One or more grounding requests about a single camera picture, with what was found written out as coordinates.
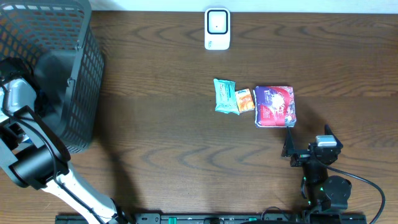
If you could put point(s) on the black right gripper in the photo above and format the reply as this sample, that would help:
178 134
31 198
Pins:
308 156

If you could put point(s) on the pink purple floral packet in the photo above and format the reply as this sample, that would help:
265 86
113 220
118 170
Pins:
275 106

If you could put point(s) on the teal wet wipes pack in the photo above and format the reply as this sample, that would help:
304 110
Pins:
225 96

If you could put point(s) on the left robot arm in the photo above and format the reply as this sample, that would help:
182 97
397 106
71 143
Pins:
32 155

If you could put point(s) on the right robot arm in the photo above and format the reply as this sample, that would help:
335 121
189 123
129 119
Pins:
327 195

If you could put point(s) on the grey plastic mesh basket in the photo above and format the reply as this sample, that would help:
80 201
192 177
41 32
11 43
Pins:
55 42

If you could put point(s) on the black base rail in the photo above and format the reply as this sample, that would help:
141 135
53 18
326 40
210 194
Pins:
269 217

